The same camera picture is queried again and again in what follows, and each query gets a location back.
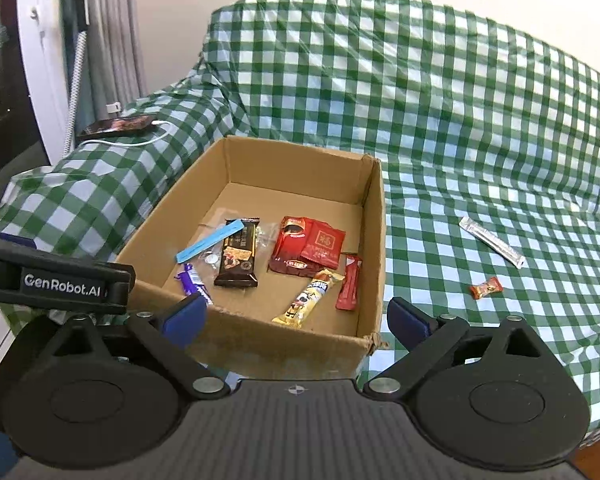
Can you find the white door frame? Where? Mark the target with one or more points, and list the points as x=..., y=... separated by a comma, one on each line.
x=42, y=60

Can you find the white stick packet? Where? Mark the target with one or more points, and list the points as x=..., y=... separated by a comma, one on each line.
x=492, y=242

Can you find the dark phone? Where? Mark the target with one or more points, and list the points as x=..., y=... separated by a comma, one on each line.
x=115, y=126

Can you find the purple snack packet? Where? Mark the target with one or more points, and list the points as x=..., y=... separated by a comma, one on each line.
x=196, y=285

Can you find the grey curtain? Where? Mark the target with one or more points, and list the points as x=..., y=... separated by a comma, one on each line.
x=117, y=35

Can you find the cardboard box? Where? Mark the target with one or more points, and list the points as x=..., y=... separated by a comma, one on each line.
x=280, y=350

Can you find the dark brown snack bar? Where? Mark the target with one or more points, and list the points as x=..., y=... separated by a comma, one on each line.
x=237, y=255

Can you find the small orange candy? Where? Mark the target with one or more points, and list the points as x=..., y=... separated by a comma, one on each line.
x=486, y=288

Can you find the blue stick packet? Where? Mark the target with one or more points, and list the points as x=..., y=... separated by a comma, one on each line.
x=207, y=242

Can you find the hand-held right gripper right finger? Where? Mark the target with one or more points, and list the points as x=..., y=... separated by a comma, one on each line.
x=409, y=322

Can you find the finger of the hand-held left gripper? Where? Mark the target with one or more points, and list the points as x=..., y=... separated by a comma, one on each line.
x=12, y=239

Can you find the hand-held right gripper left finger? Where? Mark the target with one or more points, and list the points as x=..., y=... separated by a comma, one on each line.
x=185, y=319

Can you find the clear plastic packet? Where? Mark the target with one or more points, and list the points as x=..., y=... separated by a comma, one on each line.
x=265, y=240

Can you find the yellow snack bar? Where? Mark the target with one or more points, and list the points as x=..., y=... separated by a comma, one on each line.
x=307, y=300

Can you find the red stick packet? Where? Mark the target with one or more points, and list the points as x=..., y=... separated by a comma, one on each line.
x=349, y=285

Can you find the large red coffee packet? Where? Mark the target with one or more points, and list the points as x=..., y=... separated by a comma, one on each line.
x=286, y=245

